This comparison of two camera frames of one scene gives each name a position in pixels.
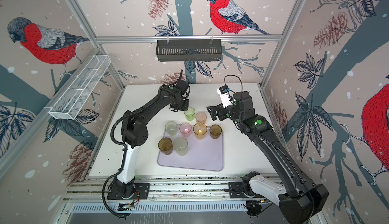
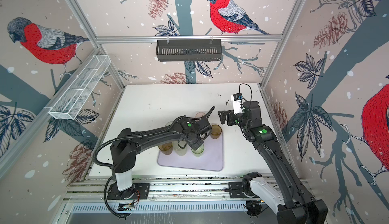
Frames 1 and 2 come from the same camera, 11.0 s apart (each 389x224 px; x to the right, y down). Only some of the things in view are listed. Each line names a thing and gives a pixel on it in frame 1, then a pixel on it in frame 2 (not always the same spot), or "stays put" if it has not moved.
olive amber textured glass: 165,145 stays put
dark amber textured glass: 215,131 stays put
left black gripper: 185,108 to 197,146
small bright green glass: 190,114 to 198,152
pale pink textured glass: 201,117 stays put
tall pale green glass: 180,145 stays put
